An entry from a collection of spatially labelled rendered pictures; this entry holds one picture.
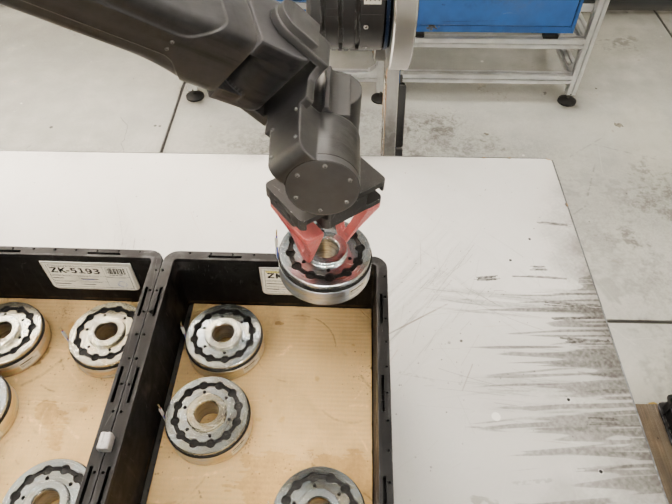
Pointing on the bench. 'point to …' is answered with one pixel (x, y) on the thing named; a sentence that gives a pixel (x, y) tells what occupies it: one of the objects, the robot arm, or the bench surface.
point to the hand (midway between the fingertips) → (324, 243)
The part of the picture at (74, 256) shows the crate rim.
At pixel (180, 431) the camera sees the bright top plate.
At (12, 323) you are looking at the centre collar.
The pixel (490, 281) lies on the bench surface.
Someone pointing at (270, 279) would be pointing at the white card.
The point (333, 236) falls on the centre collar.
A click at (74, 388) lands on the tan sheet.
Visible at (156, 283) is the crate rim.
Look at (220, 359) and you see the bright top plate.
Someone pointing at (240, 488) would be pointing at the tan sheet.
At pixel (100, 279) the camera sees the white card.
